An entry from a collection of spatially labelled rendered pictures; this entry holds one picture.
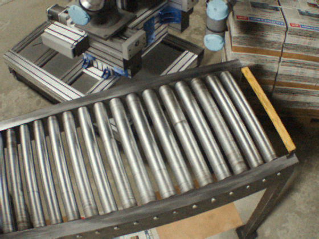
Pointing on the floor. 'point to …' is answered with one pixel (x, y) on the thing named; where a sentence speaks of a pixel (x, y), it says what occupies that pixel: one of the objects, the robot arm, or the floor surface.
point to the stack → (295, 75)
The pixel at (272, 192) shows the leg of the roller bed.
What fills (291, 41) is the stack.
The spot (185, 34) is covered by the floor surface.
